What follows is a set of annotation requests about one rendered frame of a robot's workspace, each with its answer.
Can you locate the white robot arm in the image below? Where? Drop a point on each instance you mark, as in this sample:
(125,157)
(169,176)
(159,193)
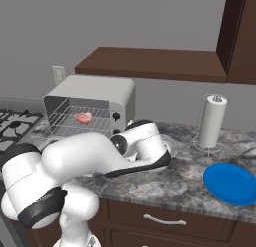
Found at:
(76,157)

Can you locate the black toaster oven knob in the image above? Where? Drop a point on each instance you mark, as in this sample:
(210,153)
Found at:
(116,116)
(117,131)

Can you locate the silver toaster oven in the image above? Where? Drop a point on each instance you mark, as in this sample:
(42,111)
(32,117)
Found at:
(96,87)

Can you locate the red raw steak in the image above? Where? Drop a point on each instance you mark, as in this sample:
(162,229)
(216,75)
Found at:
(83,118)

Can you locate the toaster oven glass door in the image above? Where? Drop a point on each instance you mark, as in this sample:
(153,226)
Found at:
(40,132)

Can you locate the brown cupboard door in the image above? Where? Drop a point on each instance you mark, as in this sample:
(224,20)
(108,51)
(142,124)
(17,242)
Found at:
(133,239)

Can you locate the brown wooden shelf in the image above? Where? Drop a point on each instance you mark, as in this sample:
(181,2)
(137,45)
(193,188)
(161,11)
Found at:
(150,62)

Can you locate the white paper towel roll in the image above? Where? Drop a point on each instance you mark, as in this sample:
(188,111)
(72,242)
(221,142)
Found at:
(212,122)

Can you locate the black gas hob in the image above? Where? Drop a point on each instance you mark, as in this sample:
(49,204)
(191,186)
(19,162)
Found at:
(15,126)

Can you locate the brown drawer front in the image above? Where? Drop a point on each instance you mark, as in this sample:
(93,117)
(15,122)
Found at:
(206,212)

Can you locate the blue plate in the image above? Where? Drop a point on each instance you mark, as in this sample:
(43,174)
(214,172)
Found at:
(231,184)

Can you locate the white wall outlet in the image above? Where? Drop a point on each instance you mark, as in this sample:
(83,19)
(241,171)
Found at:
(58,74)

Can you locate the brown wall cupboard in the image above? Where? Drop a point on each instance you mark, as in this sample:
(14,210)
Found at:
(240,37)

